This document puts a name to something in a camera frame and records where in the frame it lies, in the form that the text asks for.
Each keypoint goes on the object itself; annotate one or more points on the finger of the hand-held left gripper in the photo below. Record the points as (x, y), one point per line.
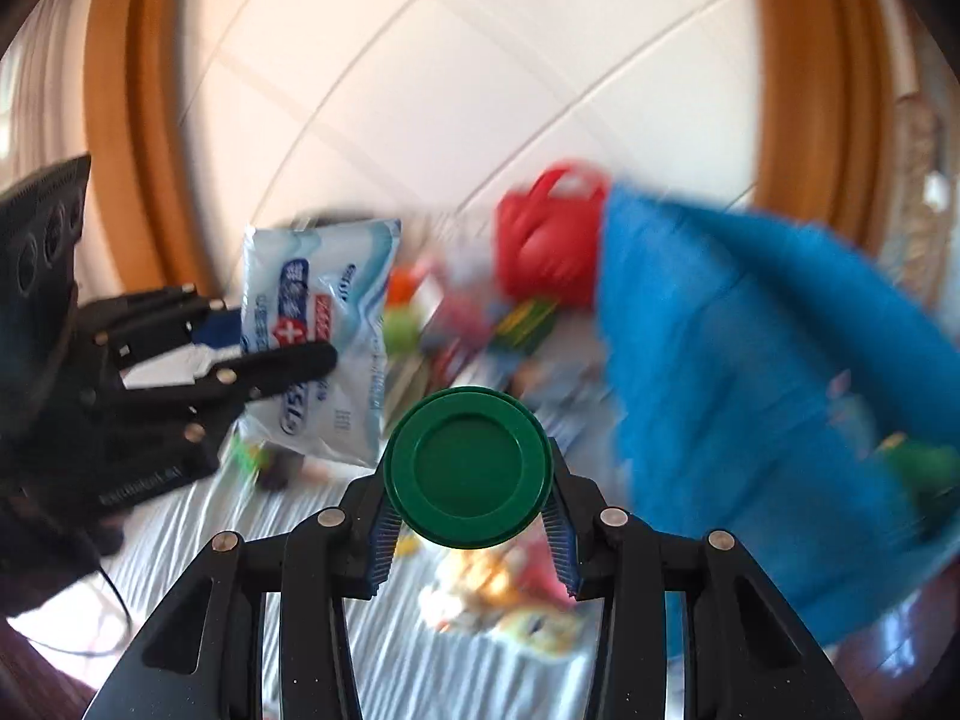
(150, 307)
(285, 364)

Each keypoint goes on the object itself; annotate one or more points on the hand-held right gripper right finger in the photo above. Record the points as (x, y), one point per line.
(562, 547)

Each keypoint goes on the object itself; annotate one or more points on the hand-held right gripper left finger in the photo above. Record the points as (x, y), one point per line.
(384, 547)

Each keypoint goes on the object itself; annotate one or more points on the white blue wet wipes pack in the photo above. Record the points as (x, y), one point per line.
(330, 277)

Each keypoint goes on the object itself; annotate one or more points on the green round jar lid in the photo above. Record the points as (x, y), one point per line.
(465, 465)

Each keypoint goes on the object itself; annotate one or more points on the blue plastic crate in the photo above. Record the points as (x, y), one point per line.
(750, 390)

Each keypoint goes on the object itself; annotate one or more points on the pink gift box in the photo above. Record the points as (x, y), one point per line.
(536, 566)

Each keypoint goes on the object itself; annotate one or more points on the yellow snack packet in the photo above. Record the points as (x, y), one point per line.
(536, 626)

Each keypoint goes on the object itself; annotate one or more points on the lime green frog plush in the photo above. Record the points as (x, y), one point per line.
(401, 330)

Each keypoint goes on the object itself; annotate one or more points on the orange plush toy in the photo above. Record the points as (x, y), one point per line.
(405, 286)

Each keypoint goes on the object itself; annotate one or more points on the light blue striped tablecloth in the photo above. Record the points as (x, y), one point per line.
(465, 679)

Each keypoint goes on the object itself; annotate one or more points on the pink white box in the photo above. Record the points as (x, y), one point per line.
(457, 307)

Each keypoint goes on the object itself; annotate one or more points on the green crayon box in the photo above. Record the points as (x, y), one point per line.
(525, 324)

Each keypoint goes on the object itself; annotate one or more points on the white curtain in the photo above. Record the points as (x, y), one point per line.
(22, 90)

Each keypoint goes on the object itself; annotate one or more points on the red toy carry case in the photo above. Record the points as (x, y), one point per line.
(551, 240)

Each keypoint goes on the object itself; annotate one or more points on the rolled patterned carpet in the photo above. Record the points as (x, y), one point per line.
(915, 187)

